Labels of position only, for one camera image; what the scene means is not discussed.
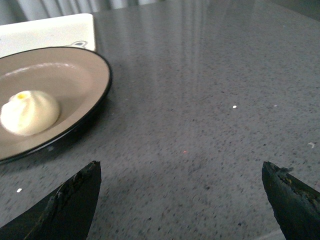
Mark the cream rectangular tray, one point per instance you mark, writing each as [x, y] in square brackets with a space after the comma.
[75, 30]

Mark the beige plate with black rim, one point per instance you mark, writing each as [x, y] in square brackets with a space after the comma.
[79, 79]

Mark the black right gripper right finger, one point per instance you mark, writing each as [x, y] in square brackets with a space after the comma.
[296, 205]

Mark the white steamed bun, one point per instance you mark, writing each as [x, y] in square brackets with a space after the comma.
[29, 112]

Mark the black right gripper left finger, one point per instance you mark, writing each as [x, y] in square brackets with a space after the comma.
[64, 214]

